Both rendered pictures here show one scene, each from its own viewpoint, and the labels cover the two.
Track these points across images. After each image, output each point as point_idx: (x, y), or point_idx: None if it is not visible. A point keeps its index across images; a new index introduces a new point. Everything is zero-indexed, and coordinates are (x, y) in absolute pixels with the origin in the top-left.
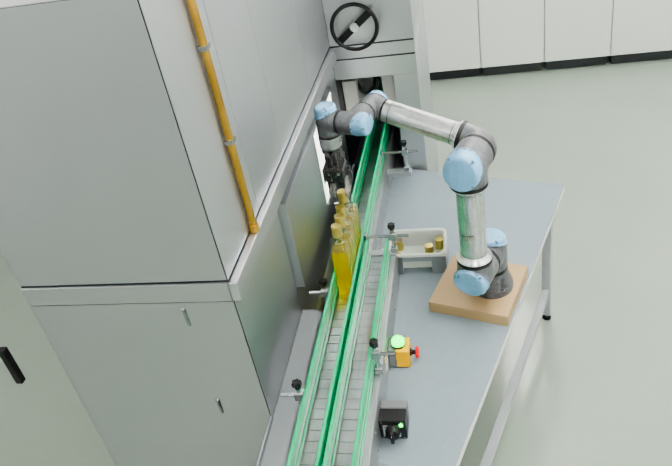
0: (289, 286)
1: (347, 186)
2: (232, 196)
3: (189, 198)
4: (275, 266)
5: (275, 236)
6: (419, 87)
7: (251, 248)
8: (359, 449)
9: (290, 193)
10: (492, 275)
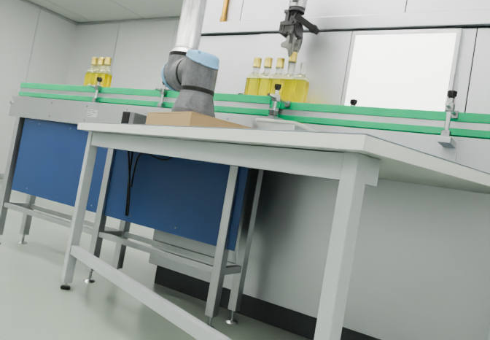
0: (240, 91)
1: (286, 42)
2: None
3: None
4: (233, 63)
5: (246, 49)
6: None
7: (208, 22)
8: (118, 96)
9: (271, 35)
10: (168, 68)
